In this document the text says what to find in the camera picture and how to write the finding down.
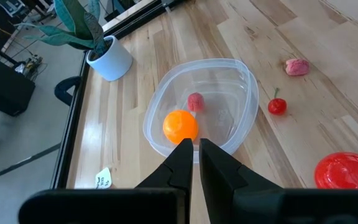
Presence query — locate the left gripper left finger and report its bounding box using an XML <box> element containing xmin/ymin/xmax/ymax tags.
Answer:
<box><xmin>135</xmin><ymin>138</ymin><xmax>194</xmax><ymax>224</ymax></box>

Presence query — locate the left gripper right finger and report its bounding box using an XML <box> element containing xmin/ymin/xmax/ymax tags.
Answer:
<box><xmin>199</xmin><ymin>138</ymin><xmax>282</xmax><ymax>224</ymax></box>

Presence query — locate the orange toy fruit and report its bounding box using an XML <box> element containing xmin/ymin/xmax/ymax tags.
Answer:
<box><xmin>162</xmin><ymin>109</ymin><xmax>199</xmax><ymax>146</ymax></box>

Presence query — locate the red toy raspberry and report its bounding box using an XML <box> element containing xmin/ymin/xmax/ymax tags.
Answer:
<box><xmin>187</xmin><ymin>92</ymin><xmax>205</xmax><ymax>113</ymax></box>

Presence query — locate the bright red toy cherry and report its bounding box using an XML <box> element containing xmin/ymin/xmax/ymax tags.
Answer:
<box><xmin>267</xmin><ymin>87</ymin><xmax>288</xmax><ymax>116</ymax></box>

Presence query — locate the red toy tomato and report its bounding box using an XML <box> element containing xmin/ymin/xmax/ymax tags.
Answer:
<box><xmin>314</xmin><ymin>151</ymin><xmax>358</xmax><ymax>190</ymax></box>

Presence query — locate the small pink toy fruit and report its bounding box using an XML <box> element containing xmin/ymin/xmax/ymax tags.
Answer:
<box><xmin>285</xmin><ymin>58</ymin><xmax>310</xmax><ymax>77</ymax></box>

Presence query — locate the clear plastic tupperware container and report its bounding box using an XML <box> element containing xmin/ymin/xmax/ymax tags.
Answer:
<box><xmin>142</xmin><ymin>58</ymin><xmax>260</xmax><ymax>164</ymax></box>

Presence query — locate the white handwritten paper label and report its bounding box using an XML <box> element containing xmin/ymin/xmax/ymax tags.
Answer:
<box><xmin>94</xmin><ymin>167</ymin><xmax>113</xmax><ymax>190</ymax></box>

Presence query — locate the green plant in white pot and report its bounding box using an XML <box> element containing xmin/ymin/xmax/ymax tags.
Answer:
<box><xmin>14</xmin><ymin>0</ymin><xmax>134</xmax><ymax>82</ymax></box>

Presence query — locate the black equipment case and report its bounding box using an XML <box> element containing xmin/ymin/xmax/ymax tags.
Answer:
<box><xmin>0</xmin><ymin>60</ymin><xmax>36</xmax><ymax>118</ymax></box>

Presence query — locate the black aluminium table frame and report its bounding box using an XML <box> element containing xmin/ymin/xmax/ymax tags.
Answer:
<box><xmin>50</xmin><ymin>0</ymin><xmax>188</xmax><ymax>190</ymax></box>

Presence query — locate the black clamp handle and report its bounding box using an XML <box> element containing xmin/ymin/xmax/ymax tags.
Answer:
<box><xmin>53</xmin><ymin>76</ymin><xmax>83</xmax><ymax>106</ymax></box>

